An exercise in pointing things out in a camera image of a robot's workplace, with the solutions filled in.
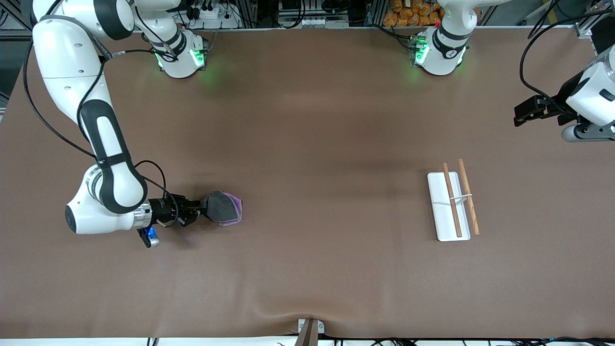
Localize grey and purple towel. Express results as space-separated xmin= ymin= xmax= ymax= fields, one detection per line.
xmin=201 ymin=190 xmax=244 ymax=226

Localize white rack with wooden bars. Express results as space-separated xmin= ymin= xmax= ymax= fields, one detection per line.
xmin=427 ymin=159 xmax=480 ymax=242

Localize brown table mat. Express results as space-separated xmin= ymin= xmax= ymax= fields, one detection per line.
xmin=0 ymin=26 xmax=615 ymax=339

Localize pile of orange packets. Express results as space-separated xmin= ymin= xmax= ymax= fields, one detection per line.
xmin=383 ymin=0 xmax=445 ymax=27

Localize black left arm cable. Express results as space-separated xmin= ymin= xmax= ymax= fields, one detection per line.
xmin=519 ymin=0 xmax=615 ymax=109

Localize aluminium frame profile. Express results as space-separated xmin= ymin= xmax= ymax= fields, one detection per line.
xmin=574 ymin=0 xmax=615 ymax=39
xmin=0 ymin=0 xmax=35 ymax=40

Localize brown wooden post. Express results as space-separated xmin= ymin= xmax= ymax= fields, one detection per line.
xmin=294 ymin=320 xmax=319 ymax=346

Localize grey metal clamp bracket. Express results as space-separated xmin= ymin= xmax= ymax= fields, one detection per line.
xmin=298 ymin=319 xmax=325 ymax=335

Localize black equipment box with cables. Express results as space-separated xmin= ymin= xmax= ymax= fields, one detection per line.
xmin=278 ymin=0 xmax=370 ymax=28

